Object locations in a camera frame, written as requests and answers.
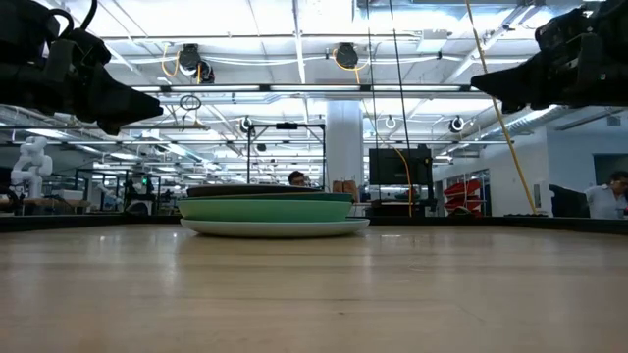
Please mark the black monitor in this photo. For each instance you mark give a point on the black monitor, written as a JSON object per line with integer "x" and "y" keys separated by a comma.
{"x": 392, "y": 166}

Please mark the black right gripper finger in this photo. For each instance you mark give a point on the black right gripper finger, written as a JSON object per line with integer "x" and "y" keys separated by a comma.
{"x": 525, "y": 83}

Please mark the light green plastic plate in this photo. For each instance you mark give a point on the light green plastic plate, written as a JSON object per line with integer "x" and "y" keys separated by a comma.
{"x": 265, "y": 210}

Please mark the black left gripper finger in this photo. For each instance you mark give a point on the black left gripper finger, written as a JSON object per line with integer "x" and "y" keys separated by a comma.
{"x": 113, "y": 103}

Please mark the black metal rig frame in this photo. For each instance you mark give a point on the black metal rig frame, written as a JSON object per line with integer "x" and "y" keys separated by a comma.
{"x": 248, "y": 157}

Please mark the red storage bins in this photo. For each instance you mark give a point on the red storage bins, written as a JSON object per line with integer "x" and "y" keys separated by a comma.
{"x": 463, "y": 193}

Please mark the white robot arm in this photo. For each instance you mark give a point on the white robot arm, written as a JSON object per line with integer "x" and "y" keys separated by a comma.
{"x": 32, "y": 162}

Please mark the black metal table frame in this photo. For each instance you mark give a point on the black metal table frame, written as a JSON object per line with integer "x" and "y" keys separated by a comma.
{"x": 490, "y": 223}

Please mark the black office chair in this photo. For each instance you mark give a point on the black office chair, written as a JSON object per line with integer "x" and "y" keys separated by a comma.
{"x": 566, "y": 202}

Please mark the white pillar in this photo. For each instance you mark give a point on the white pillar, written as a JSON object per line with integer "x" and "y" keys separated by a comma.
{"x": 344, "y": 147}

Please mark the white plastic plate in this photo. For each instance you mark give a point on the white plastic plate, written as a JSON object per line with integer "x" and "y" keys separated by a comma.
{"x": 275, "y": 229}

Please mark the person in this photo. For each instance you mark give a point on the person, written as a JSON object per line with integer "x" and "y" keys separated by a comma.
{"x": 606, "y": 201}
{"x": 297, "y": 179}

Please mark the brown cardboard boxes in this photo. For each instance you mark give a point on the brown cardboard boxes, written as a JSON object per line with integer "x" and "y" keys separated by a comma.
{"x": 346, "y": 188}

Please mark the orange plastic plate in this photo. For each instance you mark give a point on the orange plastic plate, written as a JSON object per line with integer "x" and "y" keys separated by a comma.
{"x": 245, "y": 190}

